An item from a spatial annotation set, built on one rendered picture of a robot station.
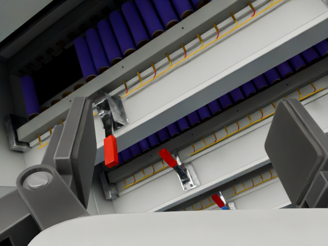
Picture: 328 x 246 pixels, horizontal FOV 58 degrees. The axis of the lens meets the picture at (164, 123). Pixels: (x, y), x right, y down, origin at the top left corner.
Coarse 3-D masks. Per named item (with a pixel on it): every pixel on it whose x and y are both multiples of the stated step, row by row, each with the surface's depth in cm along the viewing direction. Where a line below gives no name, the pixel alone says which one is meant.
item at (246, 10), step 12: (264, 0) 31; (240, 12) 32; (228, 24) 32; (204, 36) 33; (180, 48) 34; (192, 48) 34; (144, 72) 35; (132, 84) 36; (48, 132) 40; (36, 144) 41
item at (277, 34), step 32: (64, 0) 39; (128, 0) 40; (288, 0) 30; (320, 0) 29; (32, 32) 42; (224, 32) 33; (256, 32) 31; (288, 32) 30; (320, 32) 31; (192, 64) 34; (224, 64) 32; (256, 64) 32; (0, 96) 43; (128, 96) 36; (160, 96) 34; (192, 96) 33; (0, 128) 40; (96, 128) 37; (128, 128) 35; (160, 128) 38; (0, 160) 38; (32, 160) 41; (96, 160) 40
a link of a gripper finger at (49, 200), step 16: (32, 176) 9; (48, 176) 9; (32, 192) 9; (48, 192) 9; (64, 192) 9; (32, 208) 8; (48, 208) 8; (64, 208) 8; (80, 208) 8; (48, 224) 8
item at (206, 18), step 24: (216, 0) 31; (240, 0) 30; (192, 24) 32; (216, 24) 33; (240, 24) 31; (144, 48) 34; (168, 48) 33; (120, 72) 35; (72, 96) 37; (96, 96) 37; (48, 120) 38
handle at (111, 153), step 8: (104, 112) 33; (104, 120) 34; (112, 120) 34; (104, 128) 33; (112, 128) 33; (112, 136) 32; (104, 144) 32; (112, 144) 31; (104, 152) 31; (112, 152) 30; (112, 160) 30
